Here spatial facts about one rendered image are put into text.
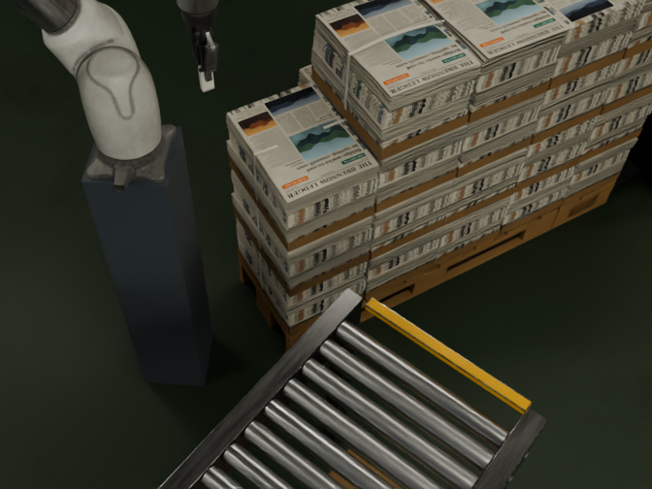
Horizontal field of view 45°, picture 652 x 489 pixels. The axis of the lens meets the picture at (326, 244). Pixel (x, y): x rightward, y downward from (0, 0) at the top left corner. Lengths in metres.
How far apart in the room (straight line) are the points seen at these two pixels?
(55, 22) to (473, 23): 1.07
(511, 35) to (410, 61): 0.30
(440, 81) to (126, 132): 0.80
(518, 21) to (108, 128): 1.13
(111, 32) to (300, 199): 0.62
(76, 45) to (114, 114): 0.20
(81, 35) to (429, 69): 0.84
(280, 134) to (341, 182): 0.23
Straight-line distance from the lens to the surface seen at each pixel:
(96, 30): 1.88
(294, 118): 2.24
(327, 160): 2.13
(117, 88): 1.74
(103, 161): 1.90
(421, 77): 2.04
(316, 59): 2.28
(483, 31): 2.21
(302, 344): 1.83
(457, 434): 1.76
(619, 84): 2.73
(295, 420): 1.74
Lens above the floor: 2.38
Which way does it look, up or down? 53 degrees down
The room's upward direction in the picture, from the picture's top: 3 degrees clockwise
